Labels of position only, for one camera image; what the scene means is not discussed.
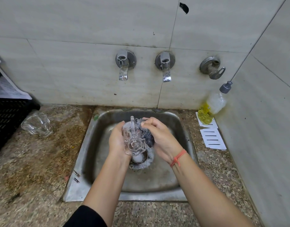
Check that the person's right hand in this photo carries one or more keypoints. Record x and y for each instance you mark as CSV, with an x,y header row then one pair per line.
x,y
163,141

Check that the person's left hand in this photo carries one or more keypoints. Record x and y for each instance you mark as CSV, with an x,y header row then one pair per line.
x,y
116,144

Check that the dark speckled sponge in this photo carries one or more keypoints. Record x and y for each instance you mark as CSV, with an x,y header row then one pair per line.
x,y
147,138

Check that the clear glass cup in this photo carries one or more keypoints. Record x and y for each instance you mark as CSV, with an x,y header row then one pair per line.
x,y
36,125
134,144

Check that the yellow dish soap bottle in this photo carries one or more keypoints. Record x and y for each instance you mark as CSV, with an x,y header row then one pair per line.
x,y
205,114

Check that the black dish rack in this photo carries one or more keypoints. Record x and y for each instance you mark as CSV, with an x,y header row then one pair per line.
x,y
10,120

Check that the person's right forearm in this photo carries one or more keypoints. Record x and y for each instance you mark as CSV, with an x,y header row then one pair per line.
x,y
211,196

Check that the person's left forearm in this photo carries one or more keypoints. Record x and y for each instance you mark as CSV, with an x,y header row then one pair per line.
x,y
107,191

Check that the stainless steel sink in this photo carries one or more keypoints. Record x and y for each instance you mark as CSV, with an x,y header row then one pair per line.
x,y
180,130

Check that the orange wrist thread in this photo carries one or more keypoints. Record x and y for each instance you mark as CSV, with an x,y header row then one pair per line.
x,y
178,158

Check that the metal sink drain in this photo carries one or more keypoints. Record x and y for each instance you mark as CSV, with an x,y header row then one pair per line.
x,y
139,163

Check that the white drip tray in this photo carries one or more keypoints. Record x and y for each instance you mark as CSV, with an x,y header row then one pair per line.
x,y
7,89

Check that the black tape piece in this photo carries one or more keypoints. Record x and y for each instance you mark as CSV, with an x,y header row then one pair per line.
x,y
184,8

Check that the chrome wall tap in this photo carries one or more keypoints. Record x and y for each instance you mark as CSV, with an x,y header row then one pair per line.
x,y
165,61
125,59

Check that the grey wall valve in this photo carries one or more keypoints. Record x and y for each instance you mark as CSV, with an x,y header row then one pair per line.
x,y
209,65

